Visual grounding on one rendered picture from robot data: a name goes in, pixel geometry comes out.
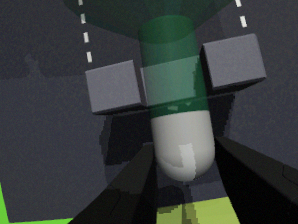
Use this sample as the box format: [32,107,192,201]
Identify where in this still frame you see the green glass bottle with grey cap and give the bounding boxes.
[63,0,234,181]

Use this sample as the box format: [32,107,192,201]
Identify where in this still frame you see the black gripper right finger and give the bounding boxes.
[214,136,298,224]

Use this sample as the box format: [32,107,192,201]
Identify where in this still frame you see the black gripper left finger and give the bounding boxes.
[68,144,158,224]

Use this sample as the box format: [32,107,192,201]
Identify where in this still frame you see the dark grey mat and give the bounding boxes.
[0,0,298,224]

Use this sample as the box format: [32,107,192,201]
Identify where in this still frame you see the grey blocks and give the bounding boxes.
[84,34,266,116]

